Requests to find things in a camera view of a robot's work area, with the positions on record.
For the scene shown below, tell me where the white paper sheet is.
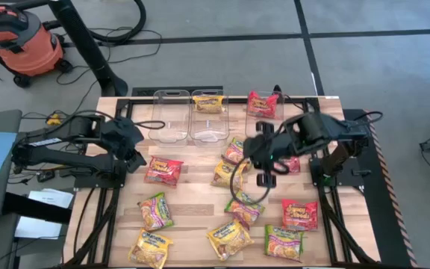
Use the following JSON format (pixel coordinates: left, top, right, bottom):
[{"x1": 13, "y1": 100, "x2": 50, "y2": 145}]
[
  {"x1": 14, "y1": 215, "x2": 63, "y2": 240},
  {"x1": 28, "y1": 188, "x2": 75, "y2": 209}
]

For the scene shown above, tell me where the orange shop vacuum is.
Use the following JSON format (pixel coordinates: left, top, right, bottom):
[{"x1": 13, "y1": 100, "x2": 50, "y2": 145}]
[{"x1": 0, "y1": 4, "x2": 73, "y2": 89}]

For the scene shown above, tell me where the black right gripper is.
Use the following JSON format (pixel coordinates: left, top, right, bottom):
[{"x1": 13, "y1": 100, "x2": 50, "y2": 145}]
[{"x1": 255, "y1": 120, "x2": 289, "y2": 188}]

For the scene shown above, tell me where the black ribbed pole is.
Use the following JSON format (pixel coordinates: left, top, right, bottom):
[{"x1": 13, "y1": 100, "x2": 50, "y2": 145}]
[{"x1": 46, "y1": 0, "x2": 129, "y2": 97}]

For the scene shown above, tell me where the green chili shrimp ramen pack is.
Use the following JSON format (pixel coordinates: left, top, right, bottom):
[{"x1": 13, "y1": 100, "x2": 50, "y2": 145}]
[
  {"x1": 137, "y1": 192, "x2": 175, "y2": 232},
  {"x1": 222, "y1": 137, "x2": 246, "y2": 165},
  {"x1": 264, "y1": 224, "x2": 305, "y2": 262},
  {"x1": 224, "y1": 190, "x2": 266, "y2": 229}
]

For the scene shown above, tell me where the black aluminium table frame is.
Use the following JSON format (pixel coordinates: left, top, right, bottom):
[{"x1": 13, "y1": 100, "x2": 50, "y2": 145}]
[{"x1": 63, "y1": 96, "x2": 378, "y2": 268}]

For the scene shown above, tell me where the black vacuum hose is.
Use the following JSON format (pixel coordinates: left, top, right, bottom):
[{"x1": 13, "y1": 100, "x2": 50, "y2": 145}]
[{"x1": 11, "y1": 0, "x2": 148, "y2": 43}]

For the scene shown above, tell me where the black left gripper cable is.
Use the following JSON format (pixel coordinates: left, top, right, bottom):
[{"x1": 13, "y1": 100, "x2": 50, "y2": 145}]
[{"x1": 137, "y1": 119, "x2": 166, "y2": 131}]

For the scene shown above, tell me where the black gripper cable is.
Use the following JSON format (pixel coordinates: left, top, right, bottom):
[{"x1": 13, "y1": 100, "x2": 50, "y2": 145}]
[
  {"x1": 229, "y1": 156, "x2": 291, "y2": 205},
  {"x1": 137, "y1": 119, "x2": 166, "y2": 131}
]

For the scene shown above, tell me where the small black device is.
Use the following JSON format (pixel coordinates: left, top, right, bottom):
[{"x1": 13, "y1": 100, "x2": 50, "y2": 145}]
[{"x1": 35, "y1": 170, "x2": 56, "y2": 183}]

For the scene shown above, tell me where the thin black floor cable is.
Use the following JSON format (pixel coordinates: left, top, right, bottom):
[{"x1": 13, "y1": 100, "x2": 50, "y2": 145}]
[{"x1": 56, "y1": 26, "x2": 163, "y2": 86}]

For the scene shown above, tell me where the clear plastic bin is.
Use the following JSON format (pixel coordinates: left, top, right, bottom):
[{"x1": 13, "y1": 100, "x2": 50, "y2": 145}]
[
  {"x1": 188, "y1": 88, "x2": 230, "y2": 147},
  {"x1": 147, "y1": 89, "x2": 192, "y2": 147},
  {"x1": 243, "y1": 88, "x2": 285, "y2": 145}
]

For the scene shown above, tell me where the black beam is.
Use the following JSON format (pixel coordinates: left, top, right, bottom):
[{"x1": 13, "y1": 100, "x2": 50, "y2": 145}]
[{"x1": 1, "y1": 192, "x2": 72, "y2": 225}]

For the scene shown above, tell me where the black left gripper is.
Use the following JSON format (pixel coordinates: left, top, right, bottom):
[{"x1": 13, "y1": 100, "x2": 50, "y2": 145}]
[{"x1": 116, "y1": 134, "x2": 148, "y2": 174}]

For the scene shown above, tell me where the yellow creamy chicken ramen pack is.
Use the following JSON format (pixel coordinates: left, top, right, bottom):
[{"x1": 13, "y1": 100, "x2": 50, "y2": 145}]
[
  {"x1": 128, "y1": 228, "x2": 174, "y2": 269},
  {"x1": 206, "y1": 219, "x2": 255, "y2": 262},
  {"x1": 210, "y1": 158, "x2": 248, "y2": 190},
  {"x1": 192, "y1": 94, "x2": 225, "y2": 114}
]

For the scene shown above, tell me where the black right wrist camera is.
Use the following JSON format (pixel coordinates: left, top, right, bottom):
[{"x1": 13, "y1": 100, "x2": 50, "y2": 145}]
[{"x1": 243, "y1": 134, "x2": 269, "y2": 167}]

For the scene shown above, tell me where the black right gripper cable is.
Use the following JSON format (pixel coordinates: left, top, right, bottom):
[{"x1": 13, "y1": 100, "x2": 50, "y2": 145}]
[{"x1": 229, "y1": 156, "x2": 291, "y2": 205}]

